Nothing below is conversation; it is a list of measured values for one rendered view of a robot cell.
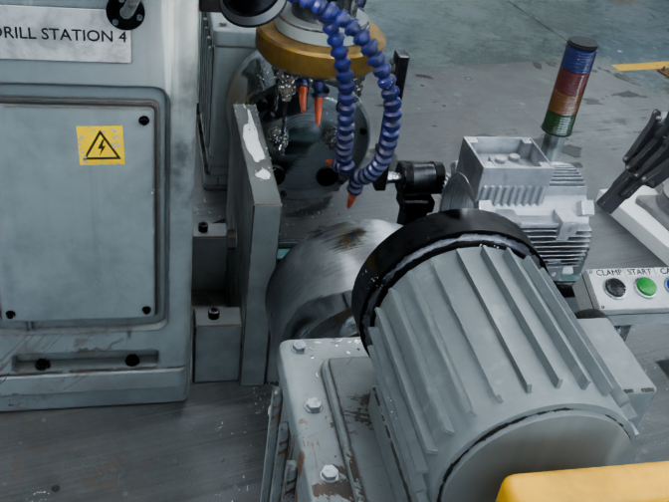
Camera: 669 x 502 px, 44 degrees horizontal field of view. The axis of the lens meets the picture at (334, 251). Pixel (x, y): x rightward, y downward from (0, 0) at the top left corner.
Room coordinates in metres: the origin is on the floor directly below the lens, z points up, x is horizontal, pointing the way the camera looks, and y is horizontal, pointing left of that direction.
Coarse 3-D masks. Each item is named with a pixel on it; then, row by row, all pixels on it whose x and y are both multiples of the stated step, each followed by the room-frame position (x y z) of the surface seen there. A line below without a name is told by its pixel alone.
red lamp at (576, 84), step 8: (560, 72) 1.55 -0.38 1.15; (568, 72) 1.53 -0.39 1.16; (560, 80) 1.54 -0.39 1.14; (568, 80) 1.53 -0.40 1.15; (576, 80) 1.53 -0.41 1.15; (584, 80) 1.53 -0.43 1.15; (560, 88) 1.53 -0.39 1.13; (568, 88) 1.53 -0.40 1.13; (576, 88) 1.53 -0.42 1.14; (584, 88) 1.54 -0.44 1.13
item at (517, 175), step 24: (480, 144) 1.23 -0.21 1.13; (504, 144) 1.25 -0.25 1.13; (528, 144) 1.24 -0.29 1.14; (456, 168) 1.23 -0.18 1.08; (480, 168) 1.14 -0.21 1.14; (504, 168) 1.14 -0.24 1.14; (528, 168) 1.15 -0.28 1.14; (552, 168) 1.16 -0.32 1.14; (480, 192) 1.13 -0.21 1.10; (504, 192) 1.14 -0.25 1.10; (528, 192) 1.15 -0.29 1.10
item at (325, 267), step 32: (352, 224) 0.89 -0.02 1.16; (384, 224) 0.90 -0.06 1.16; (288, 256) 0.87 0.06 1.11; (320, 256) 0.84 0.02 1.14; (352, 256) 0.83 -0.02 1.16; (288, 288) 0.82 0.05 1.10; (320, 288) 0.79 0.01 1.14; (352, 288) 0.77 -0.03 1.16; (288, 320) 0.77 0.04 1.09; (320, 320) 0.74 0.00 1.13; (352, 320) 0.73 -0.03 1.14
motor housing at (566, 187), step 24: (576, 168) 1.24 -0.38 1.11; (456, 192) 1.26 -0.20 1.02; (552, 192) 1.18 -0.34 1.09; (576, 192) 1.19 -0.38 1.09; (528, 216) 1.14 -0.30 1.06; (552, 216) 1.15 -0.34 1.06; (576, 216) 1.17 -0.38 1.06; (552, 240) 1.13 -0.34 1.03; (576, 240) 1.14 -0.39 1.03; (576, 264) 1.15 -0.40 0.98
